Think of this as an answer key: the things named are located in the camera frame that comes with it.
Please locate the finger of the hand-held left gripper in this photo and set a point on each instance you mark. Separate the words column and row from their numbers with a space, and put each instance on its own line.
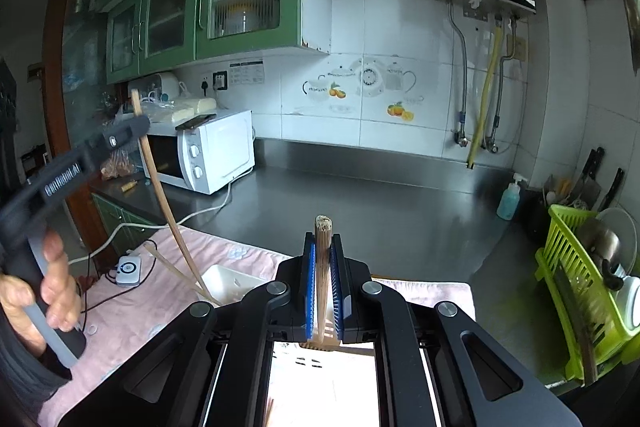
column 117, row 138

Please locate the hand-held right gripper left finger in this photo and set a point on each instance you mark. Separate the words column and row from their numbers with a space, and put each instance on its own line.
column 310, row 292

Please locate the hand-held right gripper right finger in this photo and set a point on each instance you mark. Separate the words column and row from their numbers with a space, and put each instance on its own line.
column 336, row 297

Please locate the long brown chopstick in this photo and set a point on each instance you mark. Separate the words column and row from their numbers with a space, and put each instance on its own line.
column 170, row 266
column 161, row 197
column 323, row 257

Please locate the cream plastic chopstick holder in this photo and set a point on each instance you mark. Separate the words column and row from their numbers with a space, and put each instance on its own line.
column 235, row 282

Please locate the person's left forearm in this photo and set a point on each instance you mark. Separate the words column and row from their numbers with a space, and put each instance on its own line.
column 20, row 379

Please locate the person's left hand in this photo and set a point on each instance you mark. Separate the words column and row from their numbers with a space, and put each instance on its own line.
column 62, row 302

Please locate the clear plastic bag with food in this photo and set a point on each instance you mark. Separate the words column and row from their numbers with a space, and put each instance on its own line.
column 117, row 162

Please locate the small brown food piece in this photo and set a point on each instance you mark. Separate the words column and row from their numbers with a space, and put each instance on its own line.
column 130, row 186

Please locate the pale yellow packet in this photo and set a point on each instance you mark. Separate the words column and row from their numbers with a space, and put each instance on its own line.
column 182, row 109

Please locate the green base cabinet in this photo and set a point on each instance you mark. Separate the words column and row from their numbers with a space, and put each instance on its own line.
column 120, row 217

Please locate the black smartphone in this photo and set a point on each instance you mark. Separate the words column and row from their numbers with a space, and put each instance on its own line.
column 195, row 122

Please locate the white microwave oven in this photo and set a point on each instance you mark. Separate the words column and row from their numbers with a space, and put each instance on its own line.
column 220, row 147

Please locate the small white square device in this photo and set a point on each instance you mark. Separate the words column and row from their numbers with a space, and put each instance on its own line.
column 130, row 271

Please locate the white notice sticker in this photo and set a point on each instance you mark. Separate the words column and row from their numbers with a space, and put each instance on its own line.
column 246, row 73

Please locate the pink towel with blue rabbit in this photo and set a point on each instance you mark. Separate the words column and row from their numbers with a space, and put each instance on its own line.
column 165, row 294

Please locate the blue soap pump bottle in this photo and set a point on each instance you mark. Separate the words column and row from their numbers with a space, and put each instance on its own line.
column 509, row 202

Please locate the teapot and fruit tile decal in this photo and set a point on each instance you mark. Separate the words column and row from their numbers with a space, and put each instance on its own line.
column 367, row 79

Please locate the green plastic dish rack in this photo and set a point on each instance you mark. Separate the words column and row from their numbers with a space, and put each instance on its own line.
column 560, row 267

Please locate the large kitchen knife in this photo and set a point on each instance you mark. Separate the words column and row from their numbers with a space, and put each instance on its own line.
column 575, row 317

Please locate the dark metal pot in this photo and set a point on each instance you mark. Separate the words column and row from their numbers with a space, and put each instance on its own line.
column 597, row 247

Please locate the white bowl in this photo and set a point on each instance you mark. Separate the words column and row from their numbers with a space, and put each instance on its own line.
column 631, row 302

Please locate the hanging metal wok lid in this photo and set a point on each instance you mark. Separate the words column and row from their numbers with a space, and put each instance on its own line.
column 627, row 17

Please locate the brown wooden door frame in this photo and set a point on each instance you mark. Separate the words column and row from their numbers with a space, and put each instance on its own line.
column 54, row 67

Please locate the white wall socket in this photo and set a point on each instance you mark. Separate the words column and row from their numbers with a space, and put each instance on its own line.
column 205, row 87

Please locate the black wall socket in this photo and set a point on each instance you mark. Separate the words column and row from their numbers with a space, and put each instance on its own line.
column 220, row 80

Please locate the beige wall switch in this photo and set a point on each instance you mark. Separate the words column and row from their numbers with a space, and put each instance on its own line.
column 517, row 48

